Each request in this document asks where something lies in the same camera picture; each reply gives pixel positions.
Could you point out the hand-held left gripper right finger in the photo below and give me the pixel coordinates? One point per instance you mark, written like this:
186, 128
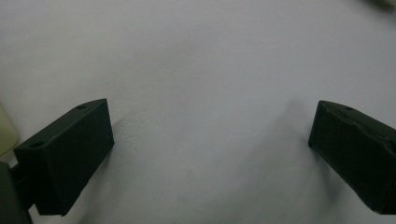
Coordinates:
355, 155

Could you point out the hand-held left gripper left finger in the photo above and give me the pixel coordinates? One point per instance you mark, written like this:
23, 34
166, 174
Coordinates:
65, 158

